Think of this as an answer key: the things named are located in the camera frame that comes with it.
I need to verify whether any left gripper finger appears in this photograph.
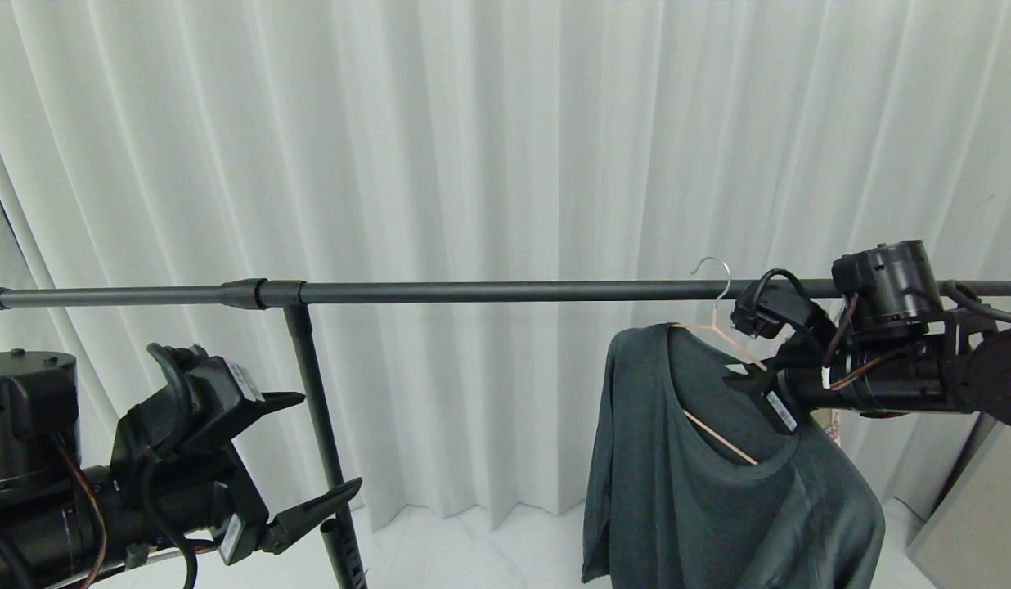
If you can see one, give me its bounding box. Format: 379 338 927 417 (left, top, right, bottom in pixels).
178 391 307 456
259 479 364 554

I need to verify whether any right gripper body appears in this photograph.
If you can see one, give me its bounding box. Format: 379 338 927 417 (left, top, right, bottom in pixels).
763 334 875 434

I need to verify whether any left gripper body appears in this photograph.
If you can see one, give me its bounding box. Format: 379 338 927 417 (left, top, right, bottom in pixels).
84 409 272 568

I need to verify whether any pink clothes hanger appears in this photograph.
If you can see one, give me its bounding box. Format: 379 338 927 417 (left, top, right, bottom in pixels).
673 256 769 467

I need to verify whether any dark grey long-sleeved shirt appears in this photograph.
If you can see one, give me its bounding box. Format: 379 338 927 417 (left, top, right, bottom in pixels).
582 323 887 589

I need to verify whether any black clothes rack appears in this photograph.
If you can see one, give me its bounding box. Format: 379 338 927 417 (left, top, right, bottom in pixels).
0 277 1011 589

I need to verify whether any white curtain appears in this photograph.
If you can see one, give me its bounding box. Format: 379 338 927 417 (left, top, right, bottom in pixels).
0 0 1011 533

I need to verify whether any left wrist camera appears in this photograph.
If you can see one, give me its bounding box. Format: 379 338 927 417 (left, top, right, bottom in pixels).
146 342 267 414

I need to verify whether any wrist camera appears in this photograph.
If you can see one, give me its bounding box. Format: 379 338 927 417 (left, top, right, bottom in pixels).
730 268 830 341
146 342 267 414

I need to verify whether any black cable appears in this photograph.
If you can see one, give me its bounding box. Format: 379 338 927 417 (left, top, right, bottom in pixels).
139 454 200 589
943 281 1011 326

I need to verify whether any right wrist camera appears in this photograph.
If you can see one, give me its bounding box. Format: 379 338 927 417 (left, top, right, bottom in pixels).
730 268 830 341

